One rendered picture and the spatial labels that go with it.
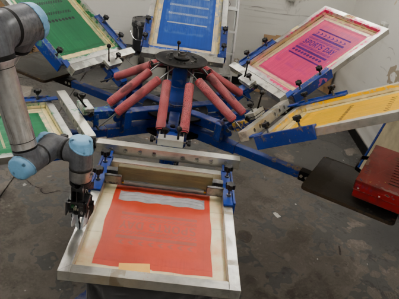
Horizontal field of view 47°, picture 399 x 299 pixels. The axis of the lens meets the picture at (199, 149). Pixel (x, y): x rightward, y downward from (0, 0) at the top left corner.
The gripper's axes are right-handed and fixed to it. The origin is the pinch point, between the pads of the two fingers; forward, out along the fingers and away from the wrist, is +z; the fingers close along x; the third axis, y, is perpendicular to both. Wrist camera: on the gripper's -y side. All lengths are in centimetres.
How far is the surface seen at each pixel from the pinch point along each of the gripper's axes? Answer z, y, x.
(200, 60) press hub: -32, -122, 38
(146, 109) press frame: -3, -111, 11
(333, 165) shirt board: 5, -86, 116
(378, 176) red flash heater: -9, -52, 125
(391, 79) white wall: 5, -289, 227
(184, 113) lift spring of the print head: -12, -89, 32
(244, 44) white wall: 27, -452, 102
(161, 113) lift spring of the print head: -11, -87, 20
